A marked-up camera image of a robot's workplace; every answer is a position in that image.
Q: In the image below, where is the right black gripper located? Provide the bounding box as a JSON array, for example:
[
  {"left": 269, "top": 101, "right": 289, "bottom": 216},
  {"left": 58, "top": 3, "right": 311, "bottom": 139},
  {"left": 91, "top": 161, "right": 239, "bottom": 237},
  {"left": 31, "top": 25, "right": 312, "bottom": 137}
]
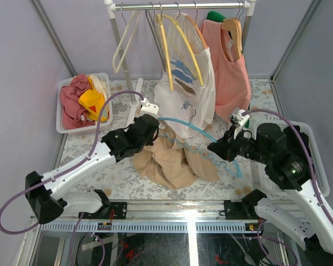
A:
[{"left": 206, "top": 123, "right": 270, "bottom": 163}]

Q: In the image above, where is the blue hanger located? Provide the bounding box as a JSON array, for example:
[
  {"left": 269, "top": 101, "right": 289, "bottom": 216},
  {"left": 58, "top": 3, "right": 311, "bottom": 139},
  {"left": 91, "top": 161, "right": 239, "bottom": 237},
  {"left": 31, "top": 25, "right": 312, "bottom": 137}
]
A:
[{"left": 157, "top": 116, "right": 243, "bottom": 178}]

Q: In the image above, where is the beige t shirt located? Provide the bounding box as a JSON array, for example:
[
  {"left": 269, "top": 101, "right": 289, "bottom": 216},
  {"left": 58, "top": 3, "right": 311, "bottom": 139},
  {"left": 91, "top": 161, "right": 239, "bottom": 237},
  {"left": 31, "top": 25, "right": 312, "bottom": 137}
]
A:
[{"left": 132, "top": 126, "right": 219, "bottom": 190}]

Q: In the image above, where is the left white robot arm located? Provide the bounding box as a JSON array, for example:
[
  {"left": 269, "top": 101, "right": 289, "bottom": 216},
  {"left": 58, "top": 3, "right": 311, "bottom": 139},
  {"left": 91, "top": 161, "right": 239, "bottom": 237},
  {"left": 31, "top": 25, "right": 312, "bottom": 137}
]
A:
[{"left": 25, "top": 114, "right": 159, "bottom": 224}]

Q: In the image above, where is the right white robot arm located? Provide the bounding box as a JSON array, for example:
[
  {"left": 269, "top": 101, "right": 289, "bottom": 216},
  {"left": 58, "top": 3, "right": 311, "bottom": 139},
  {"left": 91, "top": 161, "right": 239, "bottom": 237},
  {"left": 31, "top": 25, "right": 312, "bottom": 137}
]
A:
[{"left": 208, "top": 123, "right": 333, "bottom": 262}]

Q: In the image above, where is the white printed t shirt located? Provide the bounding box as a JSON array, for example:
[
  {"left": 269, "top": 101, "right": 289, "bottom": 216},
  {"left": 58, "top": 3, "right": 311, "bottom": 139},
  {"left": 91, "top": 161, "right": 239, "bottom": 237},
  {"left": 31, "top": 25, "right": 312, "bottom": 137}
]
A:
[{"left": 154, "top": 13, "right": 216, "bottom": 139}]

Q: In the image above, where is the cream plastic hanger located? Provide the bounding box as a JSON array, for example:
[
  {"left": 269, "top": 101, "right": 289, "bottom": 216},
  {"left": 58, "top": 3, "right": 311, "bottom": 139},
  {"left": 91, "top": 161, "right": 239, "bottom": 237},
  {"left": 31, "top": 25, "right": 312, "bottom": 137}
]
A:
[{"left": 112, "top": 11, "right": 140, "bottom": 74}]

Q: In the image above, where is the yellow hanger right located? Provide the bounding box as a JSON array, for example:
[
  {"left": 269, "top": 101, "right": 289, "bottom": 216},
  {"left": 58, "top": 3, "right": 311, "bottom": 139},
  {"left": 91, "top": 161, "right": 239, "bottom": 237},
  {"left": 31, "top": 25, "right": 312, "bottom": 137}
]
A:
[{"left": 163, "top": 15, "right": 204, "bottom": 85}]

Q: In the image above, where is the yellow hanger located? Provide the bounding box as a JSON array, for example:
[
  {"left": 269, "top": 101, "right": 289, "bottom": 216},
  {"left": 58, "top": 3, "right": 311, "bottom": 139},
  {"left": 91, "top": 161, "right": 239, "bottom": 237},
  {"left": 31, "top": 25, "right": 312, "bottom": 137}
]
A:
[
  {"left": 163, "top": 15, "right": 204, "bottom": 85},
  {"left": 155, "top": 3, "right": 174, "bottom": 91}
]

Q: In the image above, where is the yellow hanger left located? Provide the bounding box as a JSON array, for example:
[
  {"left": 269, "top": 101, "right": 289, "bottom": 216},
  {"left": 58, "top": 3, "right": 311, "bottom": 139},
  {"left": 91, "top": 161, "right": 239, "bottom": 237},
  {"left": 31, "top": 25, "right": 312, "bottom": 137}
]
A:
[{"left": 155, "top": 3, "right": 174, "bottom": 91}]

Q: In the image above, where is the grey hanger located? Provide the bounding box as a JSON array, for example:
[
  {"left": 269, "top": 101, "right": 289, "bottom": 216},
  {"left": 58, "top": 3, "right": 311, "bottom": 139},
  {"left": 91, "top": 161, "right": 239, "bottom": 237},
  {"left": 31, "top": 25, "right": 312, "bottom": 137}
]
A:
[{"left": 145, "top": 10, "right": 167, "bottom": 72}]

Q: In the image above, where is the orange hanger under white shirt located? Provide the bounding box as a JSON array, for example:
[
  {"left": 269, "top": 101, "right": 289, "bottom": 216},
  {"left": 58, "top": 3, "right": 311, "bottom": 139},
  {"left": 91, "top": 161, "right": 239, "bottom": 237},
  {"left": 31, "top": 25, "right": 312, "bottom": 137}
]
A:
[{"left": 185, "top": 14, "right": 208, "bottom": 49}]

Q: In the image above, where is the wooden hanger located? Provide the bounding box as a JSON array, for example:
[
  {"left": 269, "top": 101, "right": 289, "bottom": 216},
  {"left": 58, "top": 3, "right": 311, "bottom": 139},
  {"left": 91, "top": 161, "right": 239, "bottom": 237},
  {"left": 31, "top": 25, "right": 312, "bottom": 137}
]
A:
[{"left": 221, "top": 15, "right": 243, "bottom": 62}]

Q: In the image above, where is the yellow garment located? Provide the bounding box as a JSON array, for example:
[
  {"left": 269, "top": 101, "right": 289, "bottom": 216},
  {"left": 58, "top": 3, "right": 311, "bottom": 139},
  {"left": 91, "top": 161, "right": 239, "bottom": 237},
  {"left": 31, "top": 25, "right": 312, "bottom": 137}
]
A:
[{"left": 78, "top": 88, "right": 106, "bottom": 121}]

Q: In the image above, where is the cream garment in basket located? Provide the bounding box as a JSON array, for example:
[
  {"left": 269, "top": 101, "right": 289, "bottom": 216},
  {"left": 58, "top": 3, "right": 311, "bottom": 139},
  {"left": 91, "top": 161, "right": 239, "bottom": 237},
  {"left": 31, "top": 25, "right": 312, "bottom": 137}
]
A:
[{"left": 88, "top": 74, "right": 108, "bottom": 101}]

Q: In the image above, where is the dusty pink garment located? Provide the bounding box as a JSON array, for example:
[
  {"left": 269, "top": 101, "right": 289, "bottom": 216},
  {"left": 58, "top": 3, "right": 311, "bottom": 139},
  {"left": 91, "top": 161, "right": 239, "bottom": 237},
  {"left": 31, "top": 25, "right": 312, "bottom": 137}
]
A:
[{"left": 59, "top": 74, "right": 95, "bottom": 130}]

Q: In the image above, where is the left white basket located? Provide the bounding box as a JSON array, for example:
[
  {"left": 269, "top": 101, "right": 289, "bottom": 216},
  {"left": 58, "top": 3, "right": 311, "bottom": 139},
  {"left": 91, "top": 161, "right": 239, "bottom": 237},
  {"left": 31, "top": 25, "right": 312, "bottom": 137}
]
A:
[{"left": 56, "top": 73, "right": 111, "bottom": 135}]

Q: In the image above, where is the white basket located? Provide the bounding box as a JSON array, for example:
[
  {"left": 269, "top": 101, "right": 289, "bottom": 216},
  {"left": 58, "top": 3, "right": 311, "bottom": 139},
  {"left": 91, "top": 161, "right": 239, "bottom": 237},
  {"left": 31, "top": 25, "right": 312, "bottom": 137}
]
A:
[
  {"left": 251, "top": 119, "right": 330, "bottom": 200},
  {"left": 56, "top": 73, "right": 111, "bottom": 135}
]

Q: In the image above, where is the black garment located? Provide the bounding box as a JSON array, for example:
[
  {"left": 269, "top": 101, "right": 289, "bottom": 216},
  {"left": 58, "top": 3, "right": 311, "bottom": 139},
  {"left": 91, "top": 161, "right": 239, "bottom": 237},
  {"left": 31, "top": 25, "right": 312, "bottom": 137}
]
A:
[{"left": 283, "top": 125, "right": 311, "bottom": 160}]

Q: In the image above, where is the pink tank top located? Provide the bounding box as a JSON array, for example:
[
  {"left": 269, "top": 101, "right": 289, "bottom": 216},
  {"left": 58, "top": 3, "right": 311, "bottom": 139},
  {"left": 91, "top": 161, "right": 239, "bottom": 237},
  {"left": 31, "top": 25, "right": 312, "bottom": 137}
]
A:
[{"left": 201, "top": 19, "right": 252, "bottom": 122}]

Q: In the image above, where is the right white basket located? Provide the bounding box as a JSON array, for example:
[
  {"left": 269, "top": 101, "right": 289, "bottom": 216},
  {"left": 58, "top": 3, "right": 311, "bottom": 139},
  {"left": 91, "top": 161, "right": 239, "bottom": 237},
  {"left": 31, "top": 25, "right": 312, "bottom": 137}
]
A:
[{"left": 251, "top": 119, "right": 330, "bottom": 200}]

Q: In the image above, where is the white clothes rack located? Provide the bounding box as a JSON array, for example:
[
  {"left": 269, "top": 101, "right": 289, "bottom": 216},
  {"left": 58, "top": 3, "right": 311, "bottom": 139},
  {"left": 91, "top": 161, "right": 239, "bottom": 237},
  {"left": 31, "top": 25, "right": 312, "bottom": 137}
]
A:
[{"left": 103, "top": 0, "right": 256, "bottom": 122}]

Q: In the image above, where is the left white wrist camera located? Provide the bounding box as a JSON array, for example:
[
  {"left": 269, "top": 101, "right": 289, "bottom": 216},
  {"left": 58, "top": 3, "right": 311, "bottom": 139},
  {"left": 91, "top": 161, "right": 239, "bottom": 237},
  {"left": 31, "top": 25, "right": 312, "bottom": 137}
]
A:
[{"left": 139, "top": 98, "right": 159, "bottom": 118}]

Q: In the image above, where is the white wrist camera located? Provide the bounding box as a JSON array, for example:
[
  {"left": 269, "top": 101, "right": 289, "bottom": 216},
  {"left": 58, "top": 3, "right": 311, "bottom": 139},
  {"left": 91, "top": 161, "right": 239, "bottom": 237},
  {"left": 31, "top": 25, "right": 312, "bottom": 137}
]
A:
[
  {"left": 229, "top": 108, "right": 250, "bottom": 139},
  {"left": 139, "top": 98, "right": 159, "bottom": 118}
]

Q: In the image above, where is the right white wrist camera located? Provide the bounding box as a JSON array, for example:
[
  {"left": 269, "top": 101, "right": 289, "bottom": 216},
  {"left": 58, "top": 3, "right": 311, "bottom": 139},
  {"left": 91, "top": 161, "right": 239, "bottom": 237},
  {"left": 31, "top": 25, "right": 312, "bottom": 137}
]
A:
[{"left": 229, "top": 108, "right": 250, "bottom": 139}]

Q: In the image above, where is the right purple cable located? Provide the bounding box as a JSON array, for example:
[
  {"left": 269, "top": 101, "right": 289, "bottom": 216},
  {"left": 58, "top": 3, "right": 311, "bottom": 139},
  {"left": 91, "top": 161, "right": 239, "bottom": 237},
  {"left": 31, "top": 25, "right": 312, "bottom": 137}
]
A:
[{"left": 248, "top": 108, "right": 333, "bottom": 239}]

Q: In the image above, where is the purple cable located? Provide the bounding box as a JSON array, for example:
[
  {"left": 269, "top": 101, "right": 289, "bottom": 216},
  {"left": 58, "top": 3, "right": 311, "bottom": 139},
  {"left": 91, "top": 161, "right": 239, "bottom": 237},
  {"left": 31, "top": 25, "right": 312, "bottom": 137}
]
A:
[
  {"left": 248, "top": 108, "right": 333, "bottom": 239},
  {"left": 0, "top": 90, "right": 145, "bottom": 236}
]

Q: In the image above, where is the metal rail base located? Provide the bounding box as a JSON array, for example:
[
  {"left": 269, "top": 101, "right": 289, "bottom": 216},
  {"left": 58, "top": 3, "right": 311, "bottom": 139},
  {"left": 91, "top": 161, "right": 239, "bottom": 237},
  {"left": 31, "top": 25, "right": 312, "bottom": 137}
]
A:
[{"left": 37, "top": 200, "right": 258, "bottom": 234}]

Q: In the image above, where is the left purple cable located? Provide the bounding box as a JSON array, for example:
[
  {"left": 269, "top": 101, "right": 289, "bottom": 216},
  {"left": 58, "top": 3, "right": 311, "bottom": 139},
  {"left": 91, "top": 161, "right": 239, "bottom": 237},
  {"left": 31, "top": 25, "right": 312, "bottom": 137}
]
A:
[{"left": 0, "top": 90, "right": 145, "bottom": 236}]

